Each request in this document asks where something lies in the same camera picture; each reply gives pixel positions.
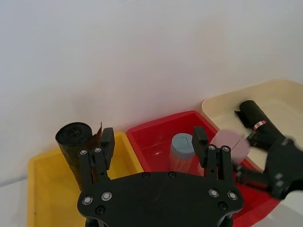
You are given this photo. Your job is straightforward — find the yellow plastic bin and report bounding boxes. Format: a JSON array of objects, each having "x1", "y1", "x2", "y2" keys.
[{"x1": 27, "y1": 131, "x2": 144, "y2": 227}]

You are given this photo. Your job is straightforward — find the dark brown bag roll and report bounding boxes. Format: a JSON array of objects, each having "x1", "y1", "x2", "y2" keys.
[{"x1": 55, "y1": 121, "x2": 104, "y2": 192}]

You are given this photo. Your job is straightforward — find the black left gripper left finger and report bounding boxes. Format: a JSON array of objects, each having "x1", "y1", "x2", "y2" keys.
[{"x1": 79, "y1": 127, "x2": 116, "y2": 192}]

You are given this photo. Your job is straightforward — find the red plastic bin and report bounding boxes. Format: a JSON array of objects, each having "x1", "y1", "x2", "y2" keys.
[{"x1": 126, "y1": 110, "x2": 281, "y2": 224}]

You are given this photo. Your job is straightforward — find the cream plastic bin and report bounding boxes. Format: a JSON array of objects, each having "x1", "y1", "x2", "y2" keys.
[{"x1": 201, "y1": 79, "x2": 303, "y2": 172}]

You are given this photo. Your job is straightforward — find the black bag roll with label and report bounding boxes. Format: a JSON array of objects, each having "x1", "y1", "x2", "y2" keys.
[{"x1": 234, "y1": 100, "x2": 283, "y2": 140}]

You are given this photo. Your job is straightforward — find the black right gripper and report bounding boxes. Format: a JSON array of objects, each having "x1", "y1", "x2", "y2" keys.
[{"x1": 232, "y1": 131, "x2": 303, "y2": 200}]

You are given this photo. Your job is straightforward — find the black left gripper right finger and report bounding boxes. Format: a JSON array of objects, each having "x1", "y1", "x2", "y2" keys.
[{"x1": 191, "y1": 126, "x2": 234, "y2": 188}]

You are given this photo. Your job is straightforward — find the pink bag roll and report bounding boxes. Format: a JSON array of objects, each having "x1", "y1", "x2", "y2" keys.
[{"x1": 210, "y1": 129, "x2": 250, "y2": 166}]

